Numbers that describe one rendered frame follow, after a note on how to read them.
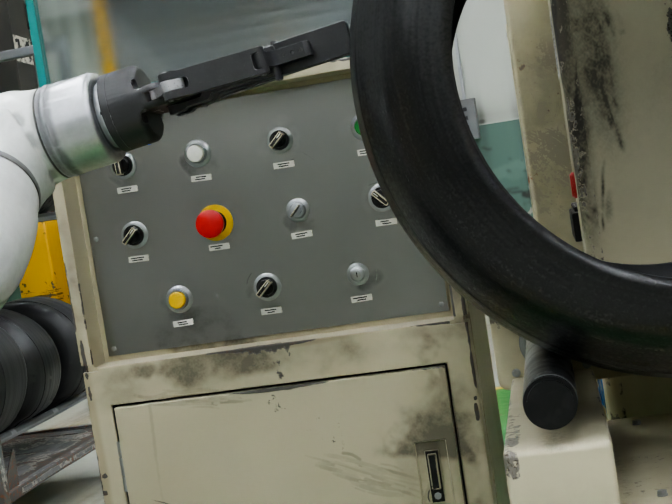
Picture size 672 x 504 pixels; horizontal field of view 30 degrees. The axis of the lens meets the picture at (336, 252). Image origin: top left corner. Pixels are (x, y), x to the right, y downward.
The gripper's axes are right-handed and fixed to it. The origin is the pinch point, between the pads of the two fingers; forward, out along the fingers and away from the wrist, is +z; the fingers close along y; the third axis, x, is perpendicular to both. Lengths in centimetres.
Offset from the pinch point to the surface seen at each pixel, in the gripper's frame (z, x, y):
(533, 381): 11.2, 32.8, -12.1
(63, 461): -189, 75, 339
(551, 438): 11.1, 38.3, -9.2
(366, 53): 5.6, 3.2, -10.7
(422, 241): 5.5, 19.4, -10.0
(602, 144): 23.6, 16.1, 24.6
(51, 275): -394, -7, 877
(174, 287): -37, 18, 57
